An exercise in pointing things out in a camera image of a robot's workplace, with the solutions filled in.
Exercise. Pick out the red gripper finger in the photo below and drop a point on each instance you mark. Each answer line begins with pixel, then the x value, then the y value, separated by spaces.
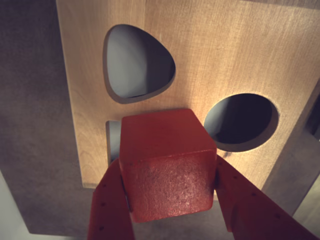
pixel 250 212
pixel 110 212

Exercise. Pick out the red cube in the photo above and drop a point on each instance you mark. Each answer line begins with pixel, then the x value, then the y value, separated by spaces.
pixel 170 180

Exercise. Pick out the wooden shape sorter box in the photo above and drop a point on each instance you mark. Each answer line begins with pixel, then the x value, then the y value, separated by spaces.
pixel 212 50

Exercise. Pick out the brown table mat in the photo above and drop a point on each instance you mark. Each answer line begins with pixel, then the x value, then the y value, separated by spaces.
pixel 32 100

